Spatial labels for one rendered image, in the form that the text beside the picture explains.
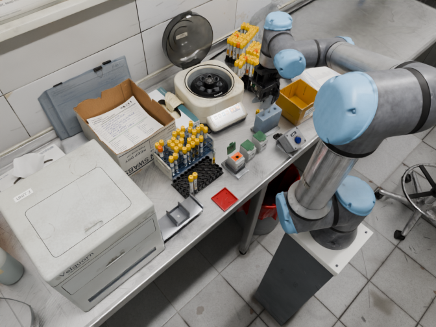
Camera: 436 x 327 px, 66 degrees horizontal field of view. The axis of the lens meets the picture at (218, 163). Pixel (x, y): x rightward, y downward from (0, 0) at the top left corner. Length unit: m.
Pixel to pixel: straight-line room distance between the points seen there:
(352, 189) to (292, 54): 0.39
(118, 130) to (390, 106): 0.96
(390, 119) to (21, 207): 0.79
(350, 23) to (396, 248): 1.34
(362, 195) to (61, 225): 0.75
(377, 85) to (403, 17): 1.71
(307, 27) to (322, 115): 1.39
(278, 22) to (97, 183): 0.64
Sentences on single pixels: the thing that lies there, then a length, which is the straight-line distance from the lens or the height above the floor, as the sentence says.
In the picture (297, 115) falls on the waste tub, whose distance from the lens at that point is 1.37.
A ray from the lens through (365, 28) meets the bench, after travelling 2.10.
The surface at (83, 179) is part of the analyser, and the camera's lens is 0.90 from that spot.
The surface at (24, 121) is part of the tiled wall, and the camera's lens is 1.34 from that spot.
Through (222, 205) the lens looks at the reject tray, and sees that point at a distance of 1.15.
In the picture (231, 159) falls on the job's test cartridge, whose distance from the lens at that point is 1.17.
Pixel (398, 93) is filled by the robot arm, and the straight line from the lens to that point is 0.60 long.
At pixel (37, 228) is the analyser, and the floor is 1.17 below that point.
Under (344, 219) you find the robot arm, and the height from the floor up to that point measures 1.08.
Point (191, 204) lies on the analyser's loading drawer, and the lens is 1.11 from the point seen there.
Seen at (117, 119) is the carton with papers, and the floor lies 0.94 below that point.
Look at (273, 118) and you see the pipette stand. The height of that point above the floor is 0.95.
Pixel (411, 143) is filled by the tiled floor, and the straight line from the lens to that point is 2.88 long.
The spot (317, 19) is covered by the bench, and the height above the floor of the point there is 0.88.
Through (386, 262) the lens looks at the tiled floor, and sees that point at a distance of 2.27.
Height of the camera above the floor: 1.89
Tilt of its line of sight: 55 degrees down
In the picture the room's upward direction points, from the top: 4 degrees clockwise
